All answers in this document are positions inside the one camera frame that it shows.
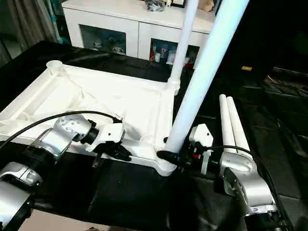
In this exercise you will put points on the white plastic table leg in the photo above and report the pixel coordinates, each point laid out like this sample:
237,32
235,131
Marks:
211,60
184,36
226,120
238,130

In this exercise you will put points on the white plastic table top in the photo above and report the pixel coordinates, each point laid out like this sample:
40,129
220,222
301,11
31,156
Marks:
96,96

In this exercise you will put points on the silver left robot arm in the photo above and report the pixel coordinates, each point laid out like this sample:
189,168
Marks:
60,134

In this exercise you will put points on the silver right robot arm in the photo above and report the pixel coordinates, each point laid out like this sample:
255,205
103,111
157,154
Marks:
243,173

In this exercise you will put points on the black plastic mat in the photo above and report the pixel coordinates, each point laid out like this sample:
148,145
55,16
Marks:
132,192

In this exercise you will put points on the small white cup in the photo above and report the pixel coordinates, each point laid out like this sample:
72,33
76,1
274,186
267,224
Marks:
157,57
188,63

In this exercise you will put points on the clear plastic container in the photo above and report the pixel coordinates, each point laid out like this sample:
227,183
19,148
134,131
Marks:
170,57

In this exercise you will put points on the small yellow label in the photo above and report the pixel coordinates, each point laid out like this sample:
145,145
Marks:
246,68

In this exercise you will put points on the red item in cabinet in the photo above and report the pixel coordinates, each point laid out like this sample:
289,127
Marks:
152,54

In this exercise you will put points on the white cabinet with glass doors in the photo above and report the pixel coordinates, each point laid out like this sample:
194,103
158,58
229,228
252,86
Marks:
134,19

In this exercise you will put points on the dark cabinet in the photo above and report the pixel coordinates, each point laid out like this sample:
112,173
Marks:
269,31

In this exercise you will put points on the brown plush toy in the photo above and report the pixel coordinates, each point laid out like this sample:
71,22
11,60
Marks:
207,6

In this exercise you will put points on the small patterned ornament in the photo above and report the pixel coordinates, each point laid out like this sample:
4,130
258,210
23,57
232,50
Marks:
155,6

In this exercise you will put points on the grey curtain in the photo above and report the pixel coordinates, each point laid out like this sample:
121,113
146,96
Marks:
31,21

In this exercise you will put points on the small black picture frame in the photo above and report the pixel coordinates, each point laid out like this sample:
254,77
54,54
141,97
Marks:
178,3

